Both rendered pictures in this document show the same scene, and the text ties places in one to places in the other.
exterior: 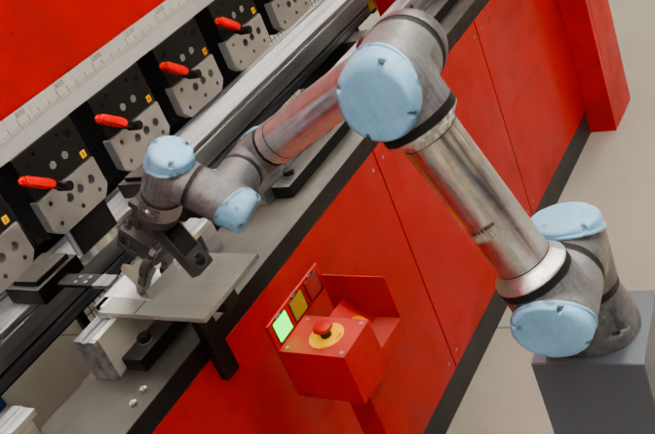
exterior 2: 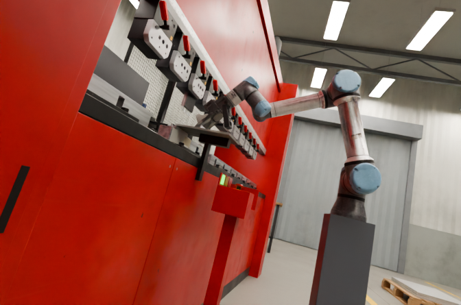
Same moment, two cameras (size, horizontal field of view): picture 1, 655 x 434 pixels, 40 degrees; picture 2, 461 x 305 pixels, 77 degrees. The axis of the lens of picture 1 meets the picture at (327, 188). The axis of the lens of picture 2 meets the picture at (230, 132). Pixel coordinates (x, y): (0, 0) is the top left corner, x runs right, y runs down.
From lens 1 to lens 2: 1.30 m
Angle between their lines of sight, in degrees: 45
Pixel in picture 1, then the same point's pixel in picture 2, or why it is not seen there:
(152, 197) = (239, 89)
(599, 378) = (355, 227)
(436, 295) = not seen: hidden behind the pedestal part
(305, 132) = (290, 105)
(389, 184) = not seen: hidden behind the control
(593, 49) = (263, 243)
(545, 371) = (335, 218)
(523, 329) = (359, 171)
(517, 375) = not seen: outside the picture
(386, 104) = (351, 81)
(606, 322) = (361, 208)
